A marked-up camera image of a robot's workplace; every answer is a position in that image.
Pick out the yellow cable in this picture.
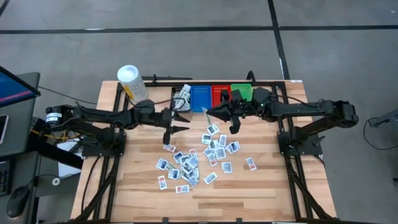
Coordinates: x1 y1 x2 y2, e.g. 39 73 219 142
30 129 82 141

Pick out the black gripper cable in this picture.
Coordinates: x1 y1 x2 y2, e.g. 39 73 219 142
136 96 188 110
275 94 315 109

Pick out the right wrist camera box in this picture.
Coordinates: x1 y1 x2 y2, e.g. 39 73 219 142
231 89 248 106

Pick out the white paper sheet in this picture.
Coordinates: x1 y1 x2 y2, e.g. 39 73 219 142
57 141 84 178

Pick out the green plastic basket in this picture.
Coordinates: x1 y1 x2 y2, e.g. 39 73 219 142
231 83 254 102

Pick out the thin black floor cable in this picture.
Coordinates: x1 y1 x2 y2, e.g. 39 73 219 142
363 117 398 152

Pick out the blue plastic basket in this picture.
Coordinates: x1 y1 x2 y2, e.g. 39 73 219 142
190 85 213 113

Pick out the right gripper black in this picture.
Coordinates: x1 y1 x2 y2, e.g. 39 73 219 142
206 90 254 135

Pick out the white smartphone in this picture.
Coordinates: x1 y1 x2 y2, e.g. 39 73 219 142
0 114 9 146

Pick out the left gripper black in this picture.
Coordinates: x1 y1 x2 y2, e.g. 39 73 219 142
155 108 192 146

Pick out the grey side desk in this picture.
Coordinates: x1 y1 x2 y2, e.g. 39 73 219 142
0 72 41 158

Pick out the black stand bar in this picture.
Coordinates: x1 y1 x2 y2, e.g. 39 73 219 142
29 124 85 170

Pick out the black computer mouse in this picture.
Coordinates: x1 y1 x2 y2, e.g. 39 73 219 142
6 185 31 219

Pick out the black plastic basket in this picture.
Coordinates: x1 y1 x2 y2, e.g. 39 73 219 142
171 86 192 113

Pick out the black keyboard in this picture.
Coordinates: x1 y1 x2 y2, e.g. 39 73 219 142
0 169 10 197

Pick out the white wipes canister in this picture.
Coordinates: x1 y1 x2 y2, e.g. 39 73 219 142
116 64 149 103

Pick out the black monitor blue screen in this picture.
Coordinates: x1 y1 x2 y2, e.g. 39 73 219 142
0 65 42 108

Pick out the thin black monitor cable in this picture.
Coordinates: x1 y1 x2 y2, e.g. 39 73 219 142
39 85 98 105

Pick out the red plastic basket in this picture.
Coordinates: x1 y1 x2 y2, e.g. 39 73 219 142
211 85 233 105

